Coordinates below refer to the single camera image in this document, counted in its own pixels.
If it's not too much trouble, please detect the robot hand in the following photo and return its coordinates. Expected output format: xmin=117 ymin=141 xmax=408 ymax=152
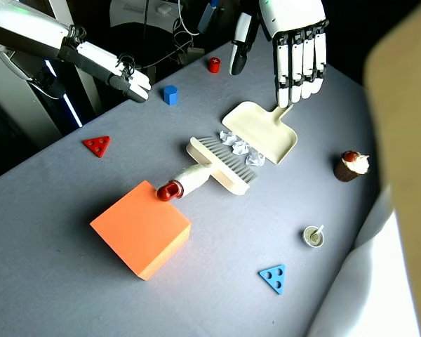
xmin=229 ymin=0 xmax=329 ymax=109
xmin=0 ymin=0 xmax=152 ymax=103

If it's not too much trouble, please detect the cream plastic dustpan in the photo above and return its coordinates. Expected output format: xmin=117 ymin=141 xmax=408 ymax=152
xmin=221 ymin=100 xmax=299 ymax=166

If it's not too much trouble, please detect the grey-blue device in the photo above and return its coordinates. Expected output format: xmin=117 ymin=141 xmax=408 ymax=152
xmin=197 ymin=0 xmax=220 ymax=33

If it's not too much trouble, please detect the blue light strip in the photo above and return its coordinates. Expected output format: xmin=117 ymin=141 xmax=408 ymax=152
xmin=44 ymin=59 xmax=83 ymax=128

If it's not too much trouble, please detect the crumpled white paper ball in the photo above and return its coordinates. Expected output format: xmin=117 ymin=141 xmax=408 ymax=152
xmin=231 ymin=138 xmax=250 ymax=156
xmin=245 ymin=149 xmax=267 ymax=167
xmin=219 ymin=130 xmax=238 ymax=146

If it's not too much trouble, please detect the red triangle block with holes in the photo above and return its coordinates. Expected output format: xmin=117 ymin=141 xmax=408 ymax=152
xmin=82 ymin=136 xmax=112 ymax=159

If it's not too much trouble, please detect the toy cupcake with strawberry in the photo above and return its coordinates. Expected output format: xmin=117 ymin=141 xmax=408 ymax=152
xmin=333 ymin=150 xmax=370 ymax=183

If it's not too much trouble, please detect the tan board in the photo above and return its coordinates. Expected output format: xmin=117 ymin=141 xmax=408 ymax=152
xmin=363 ymin=0 xmax=421 ymax=337

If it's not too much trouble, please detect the grey table cloth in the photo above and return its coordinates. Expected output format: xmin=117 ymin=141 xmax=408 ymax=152
xmin=0 ymin=26 xmax=396 ymax=337

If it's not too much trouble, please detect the small white cup with spoon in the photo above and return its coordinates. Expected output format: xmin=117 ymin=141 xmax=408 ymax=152
xmin=302 ymin=224 xmax=326 ymax=249

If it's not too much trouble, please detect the orange cube block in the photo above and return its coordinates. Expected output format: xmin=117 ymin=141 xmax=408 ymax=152
xmin=89 ymin=180 xmax=192 ymax=282

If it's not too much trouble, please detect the blue triangle block with holes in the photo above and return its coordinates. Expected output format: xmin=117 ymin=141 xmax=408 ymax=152
xmin=258 ymin=264 xmax=287 ymax=295

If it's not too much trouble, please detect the white stand post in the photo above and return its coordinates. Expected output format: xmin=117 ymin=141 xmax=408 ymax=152
xmin=48 ymin=0 xmax=103 ymax=114

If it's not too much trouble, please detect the white cable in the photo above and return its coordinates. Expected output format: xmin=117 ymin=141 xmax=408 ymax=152
xmin=174 ymin=0 xmax=201 ymax=37

